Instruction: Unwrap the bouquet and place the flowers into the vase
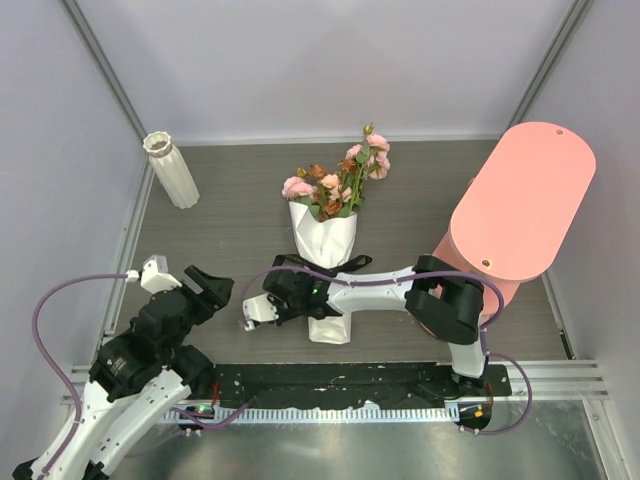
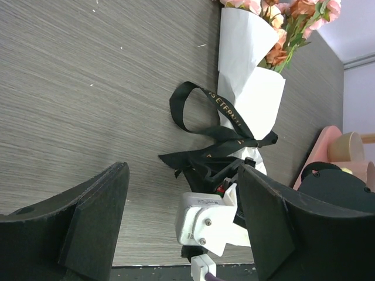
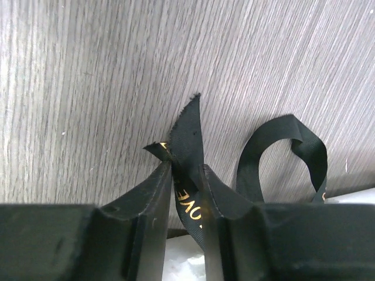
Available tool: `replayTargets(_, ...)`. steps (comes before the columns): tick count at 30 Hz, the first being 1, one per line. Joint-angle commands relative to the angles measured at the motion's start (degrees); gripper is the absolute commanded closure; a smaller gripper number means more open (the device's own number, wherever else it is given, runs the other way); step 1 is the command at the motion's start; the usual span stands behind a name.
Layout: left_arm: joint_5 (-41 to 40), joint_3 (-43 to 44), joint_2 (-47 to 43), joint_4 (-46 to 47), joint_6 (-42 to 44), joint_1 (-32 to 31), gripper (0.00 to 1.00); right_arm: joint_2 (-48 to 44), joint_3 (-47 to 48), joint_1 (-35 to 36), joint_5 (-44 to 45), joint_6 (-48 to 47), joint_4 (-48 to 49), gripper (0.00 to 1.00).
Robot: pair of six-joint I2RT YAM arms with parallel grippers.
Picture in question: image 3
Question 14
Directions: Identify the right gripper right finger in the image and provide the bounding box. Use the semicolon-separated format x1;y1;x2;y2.
200;165;272;280

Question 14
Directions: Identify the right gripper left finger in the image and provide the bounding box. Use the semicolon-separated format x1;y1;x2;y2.
87;162;172;280

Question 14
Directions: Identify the black ribbon gold lettering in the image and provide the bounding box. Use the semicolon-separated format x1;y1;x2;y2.
144;94;328;248

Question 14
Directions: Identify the white wrapping paper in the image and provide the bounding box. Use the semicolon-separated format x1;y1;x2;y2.
162;188;374;281

